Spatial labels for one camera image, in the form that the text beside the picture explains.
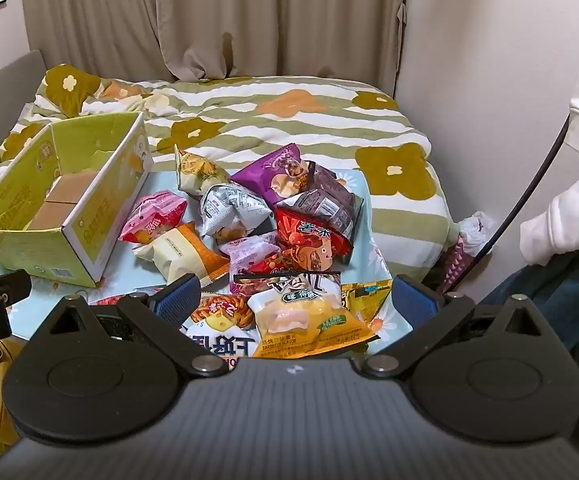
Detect pink translucent snack packet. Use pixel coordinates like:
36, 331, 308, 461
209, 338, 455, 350
218, 232, 281, 281

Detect green striped floral quilt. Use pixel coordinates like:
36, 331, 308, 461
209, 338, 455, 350
0, 64, 453, 281

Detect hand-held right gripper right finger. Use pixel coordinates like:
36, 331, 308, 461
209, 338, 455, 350
362, 275, 537, 378

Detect yellow-green cardboard box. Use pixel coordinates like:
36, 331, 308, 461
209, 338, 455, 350
0, 111, 151, 288

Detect dark red snack packet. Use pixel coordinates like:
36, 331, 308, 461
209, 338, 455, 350
229, 255, 343, 297

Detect yellow black snack packet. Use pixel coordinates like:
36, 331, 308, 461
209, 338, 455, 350
341, 280, 395, 323

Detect yellow herb print chip packet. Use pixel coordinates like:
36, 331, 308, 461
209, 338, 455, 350
174, 144, 231, 196

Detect pink patterned bag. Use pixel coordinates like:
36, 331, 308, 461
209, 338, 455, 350
442, 240, 475, 293

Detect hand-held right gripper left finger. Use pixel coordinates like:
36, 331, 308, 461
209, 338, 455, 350
44, 272, 230, 376

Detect red cartoon snack packet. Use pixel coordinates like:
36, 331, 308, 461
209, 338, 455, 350
274, 206, 354, 273

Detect beige curtain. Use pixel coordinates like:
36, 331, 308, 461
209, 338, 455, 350
19, 0, 413, 101

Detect grey white snack packet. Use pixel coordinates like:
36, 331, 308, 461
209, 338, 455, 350
198, 183, 276, 241

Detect dark blue jeans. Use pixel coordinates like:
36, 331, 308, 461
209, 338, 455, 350
477, 247, 579, 356

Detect white orange snack packet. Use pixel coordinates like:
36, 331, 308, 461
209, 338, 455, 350
133, 221, 231, 287

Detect orange twist snack packet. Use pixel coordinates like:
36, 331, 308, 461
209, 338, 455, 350
188, 291, 256, 332

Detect white plastic bag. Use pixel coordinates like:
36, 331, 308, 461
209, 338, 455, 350
452, 211, 495, 261

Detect yellow white chip packet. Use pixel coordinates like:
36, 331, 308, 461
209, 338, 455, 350
246, 272, 381, 359

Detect mauve snack packet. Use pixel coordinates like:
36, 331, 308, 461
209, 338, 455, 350
278, 160, 365, 263

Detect black cable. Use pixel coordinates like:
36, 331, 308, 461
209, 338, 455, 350
444, 110, 573, 293

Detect purple chip packet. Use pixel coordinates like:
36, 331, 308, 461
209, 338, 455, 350
230, 144, 316, 207

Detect white blue snack packet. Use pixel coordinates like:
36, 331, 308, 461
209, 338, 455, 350
176, 327, 259, 373

